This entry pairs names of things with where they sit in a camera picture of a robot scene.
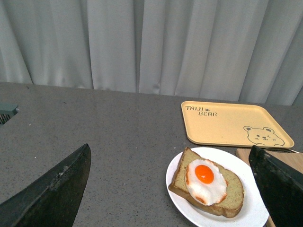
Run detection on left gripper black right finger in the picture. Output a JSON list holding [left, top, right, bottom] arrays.
[[249, 145, 303, 227]]

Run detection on white round plate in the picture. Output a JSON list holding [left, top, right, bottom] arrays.
[[168, 147, 269, 227]]

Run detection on grey-green table vent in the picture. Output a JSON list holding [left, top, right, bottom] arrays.
[[0, 103, 19, 126]]

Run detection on metal cutting board handle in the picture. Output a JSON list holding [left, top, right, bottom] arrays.
[[264, 148, 299, 153]]

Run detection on bottom bread slice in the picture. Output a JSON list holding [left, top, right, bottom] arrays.
[[168, 148, 244, 218]]

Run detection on fried egg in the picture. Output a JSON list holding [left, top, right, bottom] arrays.
[[185, 159, 228, 206]]

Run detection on bamboo cutting board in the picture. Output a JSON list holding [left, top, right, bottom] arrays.
[[235, 148, 303, 227]]

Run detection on grey curtain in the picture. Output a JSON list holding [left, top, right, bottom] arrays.
[[0, 0, 303, 105]]

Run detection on yellow bear tray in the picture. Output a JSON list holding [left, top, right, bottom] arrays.
[[181, 101, 294, 148]]

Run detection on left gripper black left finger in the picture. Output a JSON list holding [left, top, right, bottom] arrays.
[[0, 144, 91, 227]]

